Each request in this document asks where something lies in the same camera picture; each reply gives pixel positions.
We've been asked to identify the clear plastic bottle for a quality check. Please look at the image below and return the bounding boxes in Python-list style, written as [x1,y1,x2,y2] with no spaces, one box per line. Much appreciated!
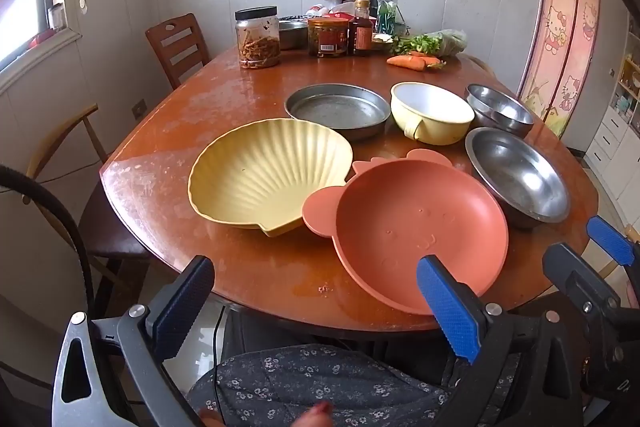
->
[376,0,401,35]

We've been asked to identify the bagged green vegetables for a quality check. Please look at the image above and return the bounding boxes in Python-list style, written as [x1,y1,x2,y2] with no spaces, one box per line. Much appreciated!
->
[390,28,468,58]

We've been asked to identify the orange carrot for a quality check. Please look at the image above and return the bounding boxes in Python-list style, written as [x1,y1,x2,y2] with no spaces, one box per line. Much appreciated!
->
[406,50,447,70]
[386,54,427,72]

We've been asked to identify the deep metal bowl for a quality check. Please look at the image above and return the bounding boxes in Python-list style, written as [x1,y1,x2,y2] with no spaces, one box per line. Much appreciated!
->
[277,16,311,52]

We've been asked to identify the brown slatted wooden chair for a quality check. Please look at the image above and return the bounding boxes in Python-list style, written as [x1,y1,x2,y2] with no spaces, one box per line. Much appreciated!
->
[145,13,211,90]

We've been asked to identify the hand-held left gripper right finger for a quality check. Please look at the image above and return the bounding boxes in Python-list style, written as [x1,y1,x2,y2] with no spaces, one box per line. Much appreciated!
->
[416,254,586,427]

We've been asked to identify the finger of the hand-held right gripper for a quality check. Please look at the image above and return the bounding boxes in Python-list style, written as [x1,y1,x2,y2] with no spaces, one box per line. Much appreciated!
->
[586,216,640,269]
[542,243,623,325]

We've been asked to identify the thin black cable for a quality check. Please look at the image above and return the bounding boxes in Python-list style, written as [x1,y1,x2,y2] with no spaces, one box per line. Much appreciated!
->
[212,304,228,427]

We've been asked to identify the red and white packet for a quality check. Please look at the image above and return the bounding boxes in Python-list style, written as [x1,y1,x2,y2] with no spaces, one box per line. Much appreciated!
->
[305,0,357,20]

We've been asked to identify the small steel bowl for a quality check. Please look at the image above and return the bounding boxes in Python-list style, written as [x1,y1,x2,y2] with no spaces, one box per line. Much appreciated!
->
[464,83,536,138]

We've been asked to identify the red-lidded sauce jar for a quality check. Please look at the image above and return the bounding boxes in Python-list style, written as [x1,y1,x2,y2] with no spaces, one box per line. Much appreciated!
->
[306,16,349,58]

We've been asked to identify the yellow bowl with handle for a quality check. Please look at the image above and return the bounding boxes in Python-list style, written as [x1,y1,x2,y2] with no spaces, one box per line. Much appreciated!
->
[390,81,476,146]

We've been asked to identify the yellow shell-shaped plate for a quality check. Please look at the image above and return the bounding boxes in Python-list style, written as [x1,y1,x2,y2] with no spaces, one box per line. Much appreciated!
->
[187,118,355,239]

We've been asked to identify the round metal pan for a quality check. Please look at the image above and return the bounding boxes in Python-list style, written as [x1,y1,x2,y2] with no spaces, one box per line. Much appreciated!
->
[284,83,392,142]

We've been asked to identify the person's left hand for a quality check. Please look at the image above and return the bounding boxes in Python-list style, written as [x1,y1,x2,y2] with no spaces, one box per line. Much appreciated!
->
[299,402,335,427]

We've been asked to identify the white drawer cabinet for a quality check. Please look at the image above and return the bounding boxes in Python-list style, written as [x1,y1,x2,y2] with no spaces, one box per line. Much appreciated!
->
[582,14,640,205]

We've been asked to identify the pink cartoon sliding door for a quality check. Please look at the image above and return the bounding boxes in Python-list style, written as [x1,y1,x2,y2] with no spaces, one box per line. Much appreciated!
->
[516,0,602,152]

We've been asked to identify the large steel bowl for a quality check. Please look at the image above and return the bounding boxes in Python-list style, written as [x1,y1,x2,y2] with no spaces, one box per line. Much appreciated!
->
[465,127,572,230]

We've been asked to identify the light curved wooden chair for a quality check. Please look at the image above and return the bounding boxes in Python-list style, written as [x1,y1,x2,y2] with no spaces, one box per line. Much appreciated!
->
[22,103,151,308]

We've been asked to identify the orange bear-shaped plate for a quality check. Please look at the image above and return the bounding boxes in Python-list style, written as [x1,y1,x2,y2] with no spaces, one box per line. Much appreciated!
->
[301,148,510,317]

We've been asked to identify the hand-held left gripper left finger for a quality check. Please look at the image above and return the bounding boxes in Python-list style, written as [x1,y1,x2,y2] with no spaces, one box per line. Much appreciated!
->
[51,255,216,427]

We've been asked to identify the window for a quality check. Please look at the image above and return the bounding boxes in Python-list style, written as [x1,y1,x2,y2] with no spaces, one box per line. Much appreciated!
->
[0,0,68,68]

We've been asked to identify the black-lidded clear jar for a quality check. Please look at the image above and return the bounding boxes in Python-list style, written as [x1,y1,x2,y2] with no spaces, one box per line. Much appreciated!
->
[235,6,281,70]

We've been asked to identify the dark sauce bottle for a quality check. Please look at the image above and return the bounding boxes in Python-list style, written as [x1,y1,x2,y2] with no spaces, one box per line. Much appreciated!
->
[348,0,375,56]

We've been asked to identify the person's floral clothing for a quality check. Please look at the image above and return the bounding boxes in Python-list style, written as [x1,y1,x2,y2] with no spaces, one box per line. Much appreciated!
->
[186,342,526,427]

